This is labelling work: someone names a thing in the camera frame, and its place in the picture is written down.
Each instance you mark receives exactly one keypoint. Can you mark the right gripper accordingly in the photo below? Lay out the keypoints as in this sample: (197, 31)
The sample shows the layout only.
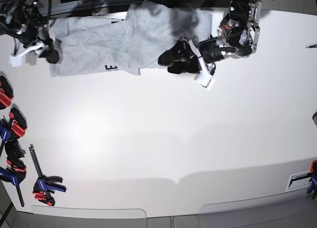
(39, 41)

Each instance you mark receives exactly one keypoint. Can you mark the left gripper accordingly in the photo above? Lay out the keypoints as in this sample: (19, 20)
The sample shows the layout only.
(181, 59)

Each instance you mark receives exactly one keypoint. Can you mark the grey T-shirt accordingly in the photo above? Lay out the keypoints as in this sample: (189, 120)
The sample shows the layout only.
(95, 44)

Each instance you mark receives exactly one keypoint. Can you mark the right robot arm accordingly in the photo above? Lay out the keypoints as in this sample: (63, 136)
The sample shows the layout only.
(22, 20)

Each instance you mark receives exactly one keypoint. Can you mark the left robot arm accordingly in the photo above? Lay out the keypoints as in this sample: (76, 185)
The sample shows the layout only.
(238, 35)

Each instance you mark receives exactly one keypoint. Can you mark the red black clamp far left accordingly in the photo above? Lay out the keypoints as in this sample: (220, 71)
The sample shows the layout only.
(6, 93)

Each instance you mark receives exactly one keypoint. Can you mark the black red blue bar clamp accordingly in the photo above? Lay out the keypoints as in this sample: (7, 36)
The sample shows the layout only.
(15, 172)

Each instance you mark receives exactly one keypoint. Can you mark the pen at right edge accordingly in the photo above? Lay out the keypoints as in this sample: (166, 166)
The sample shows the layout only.
(311, 46)

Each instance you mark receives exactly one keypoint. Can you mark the small blue bar clamp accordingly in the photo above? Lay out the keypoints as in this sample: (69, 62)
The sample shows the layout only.
(45, 186)

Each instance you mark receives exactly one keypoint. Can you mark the grey round object right edge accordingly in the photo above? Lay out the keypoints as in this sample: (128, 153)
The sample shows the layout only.
(314, 117)

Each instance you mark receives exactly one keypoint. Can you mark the white label card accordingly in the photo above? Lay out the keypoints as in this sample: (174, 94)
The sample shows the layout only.
(298, 181)

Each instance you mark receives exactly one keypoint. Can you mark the blue clamp right edge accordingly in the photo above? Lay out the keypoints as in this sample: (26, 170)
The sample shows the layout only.
(313, 187)

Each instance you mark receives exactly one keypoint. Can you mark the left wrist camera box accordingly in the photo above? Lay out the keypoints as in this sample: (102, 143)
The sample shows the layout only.
(206, 80)

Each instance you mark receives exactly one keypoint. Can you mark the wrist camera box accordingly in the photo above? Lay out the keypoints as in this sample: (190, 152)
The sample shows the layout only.
(206, 80)
(16, 61)

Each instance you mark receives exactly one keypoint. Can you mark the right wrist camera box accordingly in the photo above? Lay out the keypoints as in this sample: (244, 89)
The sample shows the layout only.
(16, 61)

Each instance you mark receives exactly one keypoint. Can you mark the aluminium rail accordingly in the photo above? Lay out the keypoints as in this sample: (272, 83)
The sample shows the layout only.
(81, 5)

